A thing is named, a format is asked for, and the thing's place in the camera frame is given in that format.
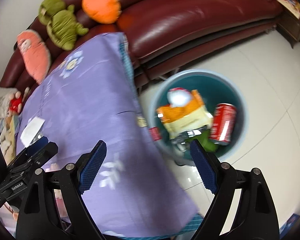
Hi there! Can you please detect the red soda can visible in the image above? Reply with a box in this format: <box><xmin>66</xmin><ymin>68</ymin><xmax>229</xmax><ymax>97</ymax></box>
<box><xmin>209</xmin><ymin>103</ymin><xmax>237</xmax><ymax>146</ymax></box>

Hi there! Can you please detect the green plush toy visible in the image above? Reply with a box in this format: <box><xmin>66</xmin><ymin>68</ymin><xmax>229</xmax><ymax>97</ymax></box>
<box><xmin>38</xmin><ymin>0</ymin><xmax>89</xmax><ymax>50</ymax></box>

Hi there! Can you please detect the doll in red dress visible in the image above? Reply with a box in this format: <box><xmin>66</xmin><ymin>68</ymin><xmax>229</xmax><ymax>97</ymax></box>
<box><xmin>5</xmin><ymin>87</ymin><xmax>31</xmax><ymax>117</ymax></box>

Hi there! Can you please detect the wooden side cabinet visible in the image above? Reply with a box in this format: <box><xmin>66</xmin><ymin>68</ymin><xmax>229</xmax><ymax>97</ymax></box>
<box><xmin>276</xmin><ymin>0</ymin><xmax>300</xmax><ymax>48</ymax></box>

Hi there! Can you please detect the orange yellow snack packet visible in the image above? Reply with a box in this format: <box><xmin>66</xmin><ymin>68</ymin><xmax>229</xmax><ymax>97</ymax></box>
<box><xmin>157</xmin><ymin>90</ymin><xmax>213</xmax><ymax>138</ymax></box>

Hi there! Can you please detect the white red-rimmed plastic cup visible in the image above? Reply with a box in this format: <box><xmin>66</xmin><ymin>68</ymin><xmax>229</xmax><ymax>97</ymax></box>
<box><xmin>167</xmin><ymin>87</ymin><xmax>192</xmax><ymax>108</ymax></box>

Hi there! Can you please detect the clear plastic wrapper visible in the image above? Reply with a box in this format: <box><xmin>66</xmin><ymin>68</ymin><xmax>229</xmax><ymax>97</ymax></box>
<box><xmin>171</xmin><ymin>129</ymin><xmax>210</xmax><ymax>150</ymax></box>

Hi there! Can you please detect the blue grey trash bin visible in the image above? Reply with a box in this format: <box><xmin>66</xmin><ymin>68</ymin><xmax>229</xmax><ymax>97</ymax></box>
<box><xmin>149</xmin><ymin>69</ymin><xmax>248</xmax><ymax>167</ymax></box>

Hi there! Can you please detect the pink sweet potato plush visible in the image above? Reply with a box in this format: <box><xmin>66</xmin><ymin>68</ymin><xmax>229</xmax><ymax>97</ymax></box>
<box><xmin>16</xmin><ymin>29</ymin><xmax>52</xmax><ymax>85</ymax></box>

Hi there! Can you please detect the pastel striped cloth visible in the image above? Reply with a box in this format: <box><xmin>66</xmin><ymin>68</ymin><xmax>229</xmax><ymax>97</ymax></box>
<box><xmin>0</xmin><ymin>116</ymin><xmax>22</xmax><ymax>160</ymax></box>

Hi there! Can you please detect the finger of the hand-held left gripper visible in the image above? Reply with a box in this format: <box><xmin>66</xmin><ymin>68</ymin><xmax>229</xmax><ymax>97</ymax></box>
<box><xmin>6</xmin><ymin>142</ymin><xmax>59</xmax><ymax>178</ymax></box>
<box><xmin>14</xmin><ymin>136</ymin><xmax>50</xmax><ymax>161</ymax></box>

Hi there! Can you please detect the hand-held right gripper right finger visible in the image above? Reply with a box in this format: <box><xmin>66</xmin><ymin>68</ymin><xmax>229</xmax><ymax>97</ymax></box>
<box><xmin>190</xmin><ymin>140</ymin><xmax>279</xmax><ymax>240</ymax></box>

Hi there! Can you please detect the green cardboard box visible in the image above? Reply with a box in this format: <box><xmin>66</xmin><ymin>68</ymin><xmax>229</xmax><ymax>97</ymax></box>
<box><xmin>199</xmin><ymin>131</ymin><xmax>219</xmax><ymax>153</ymax></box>

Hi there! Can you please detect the colourful printed box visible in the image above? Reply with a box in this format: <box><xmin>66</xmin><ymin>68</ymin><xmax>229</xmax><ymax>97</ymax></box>
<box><xmin>277</xmin><ymin>0</ymin><xmax>300</xmax><ymax>19</ymax></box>

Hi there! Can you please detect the orange carrot plush toy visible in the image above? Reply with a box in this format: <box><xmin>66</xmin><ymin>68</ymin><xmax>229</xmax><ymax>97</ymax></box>
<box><xmin>79</xmin><ymin>0</ymin><xmax>122</xmax><ymax>25</ymax></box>

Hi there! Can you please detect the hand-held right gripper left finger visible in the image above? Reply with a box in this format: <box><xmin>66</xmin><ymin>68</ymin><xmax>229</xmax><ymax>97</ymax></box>
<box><xmin>16</xmin><ymin>140</ymin><xmax>107</xmax><ymax>240</ymax></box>

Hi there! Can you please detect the dark red leather sofa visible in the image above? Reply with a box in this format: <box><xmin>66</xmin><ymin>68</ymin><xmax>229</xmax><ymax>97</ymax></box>
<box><xmin>0</xmin><ymin>0</ymin><xmax>284</xmax><ymax>98</ymax></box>

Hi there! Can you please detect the white cloth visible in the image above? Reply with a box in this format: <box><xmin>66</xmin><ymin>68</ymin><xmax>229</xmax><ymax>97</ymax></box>
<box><xmin>0</xmin><ymin>85</ymin><xmax>18</xmax><ymax>119</ymax></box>

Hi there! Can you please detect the purple floral tablecloth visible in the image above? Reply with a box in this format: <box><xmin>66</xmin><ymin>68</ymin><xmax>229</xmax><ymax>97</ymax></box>
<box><xmin>15</xmin><ymin>32</ymin><xmax>203</xmax><ymax>238</ymax></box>

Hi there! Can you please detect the white tissue pack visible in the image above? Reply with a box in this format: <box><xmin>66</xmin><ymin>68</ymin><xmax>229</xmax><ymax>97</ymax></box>
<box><xmin>20</xmin><ymin>116</ymin><xmax>45</xmax><ymax>146</ymax></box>

